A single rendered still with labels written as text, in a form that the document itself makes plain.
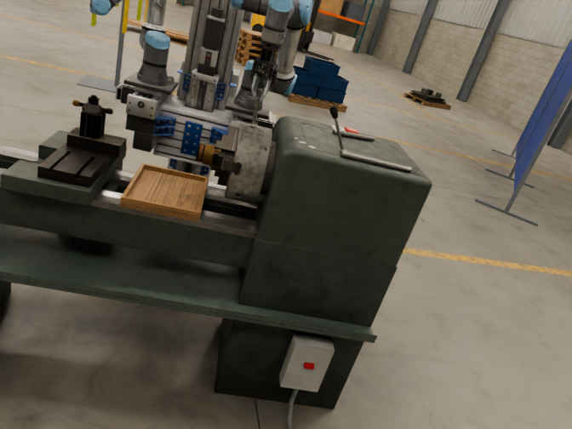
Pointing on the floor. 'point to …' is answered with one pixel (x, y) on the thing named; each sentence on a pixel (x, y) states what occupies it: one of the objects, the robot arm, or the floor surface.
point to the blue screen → (539, 128)
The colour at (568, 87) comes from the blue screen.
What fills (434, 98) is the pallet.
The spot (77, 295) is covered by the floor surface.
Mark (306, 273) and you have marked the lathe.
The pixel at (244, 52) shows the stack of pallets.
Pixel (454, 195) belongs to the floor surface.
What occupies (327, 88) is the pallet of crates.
